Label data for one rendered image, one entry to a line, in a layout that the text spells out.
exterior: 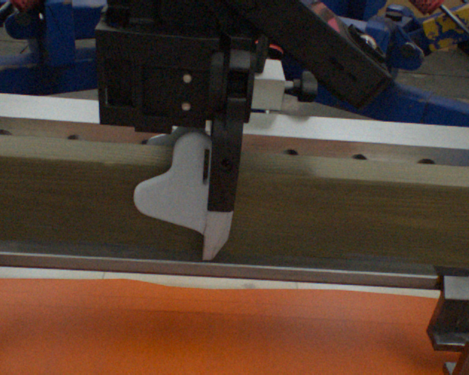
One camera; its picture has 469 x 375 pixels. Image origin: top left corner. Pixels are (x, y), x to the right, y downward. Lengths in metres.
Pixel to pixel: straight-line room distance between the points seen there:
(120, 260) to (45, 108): 0.24
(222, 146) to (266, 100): 0.28
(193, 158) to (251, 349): 0.17
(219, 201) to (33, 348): 0.19
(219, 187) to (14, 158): 0.13
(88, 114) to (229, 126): 0.28
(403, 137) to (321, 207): 0.23
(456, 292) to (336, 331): 0.10
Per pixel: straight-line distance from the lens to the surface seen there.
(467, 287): 0.42
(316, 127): 0.55
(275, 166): 0.34
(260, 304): 0.46
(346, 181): 0.35
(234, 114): 0.28
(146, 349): 0.42
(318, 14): 0.29
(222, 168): 0.30
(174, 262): 0.36
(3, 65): 0.99
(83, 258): 0.37
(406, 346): 0.46
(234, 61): 0.28
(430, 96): 1.02
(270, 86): 0.56
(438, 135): 0.59
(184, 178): 0.32
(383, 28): 0.93
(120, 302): 0.46
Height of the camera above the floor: 1.28
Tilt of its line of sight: 33 degrees down
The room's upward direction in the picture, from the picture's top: 6 degrees clockwise
